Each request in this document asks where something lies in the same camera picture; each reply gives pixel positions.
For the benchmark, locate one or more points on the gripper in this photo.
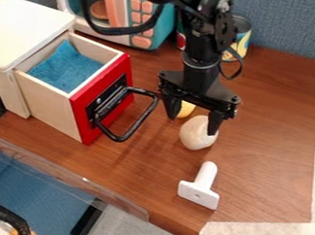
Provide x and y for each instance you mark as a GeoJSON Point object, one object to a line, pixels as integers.
{"type": "Point", "coordinates": [199, 85]}

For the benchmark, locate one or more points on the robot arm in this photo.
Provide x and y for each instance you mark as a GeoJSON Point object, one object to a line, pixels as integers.
{"type": "Point", "coordinates": [206, 30]}

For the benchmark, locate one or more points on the drawer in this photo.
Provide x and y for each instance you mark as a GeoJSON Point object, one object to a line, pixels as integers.
{"type": "Point", "coordinates": [83, 87]}

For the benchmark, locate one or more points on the yellow toy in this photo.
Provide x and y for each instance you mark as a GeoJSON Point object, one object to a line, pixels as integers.
{"type": "Point", "coordinates": [186, 110]}

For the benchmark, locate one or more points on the cream toy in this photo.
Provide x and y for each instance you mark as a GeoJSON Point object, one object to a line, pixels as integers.
{"type": "Point", "coordinates": [196, 135]}

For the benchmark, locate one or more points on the white tool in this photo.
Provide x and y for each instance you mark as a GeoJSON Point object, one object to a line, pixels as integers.
{"type": "Point", "coordinates": [201, 186]}

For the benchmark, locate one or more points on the toy microwave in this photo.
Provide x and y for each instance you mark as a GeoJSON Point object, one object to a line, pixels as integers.
{"type": "Point", "coordinates": [124, 14]}

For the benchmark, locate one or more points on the blue cloth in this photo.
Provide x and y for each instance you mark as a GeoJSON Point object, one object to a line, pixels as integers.
{"type": "Point", "coordinates": [65, 67]}

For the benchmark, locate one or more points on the cabinet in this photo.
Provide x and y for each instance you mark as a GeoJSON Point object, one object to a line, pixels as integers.
{"type": "Point", "coordinates": [19, 43]}

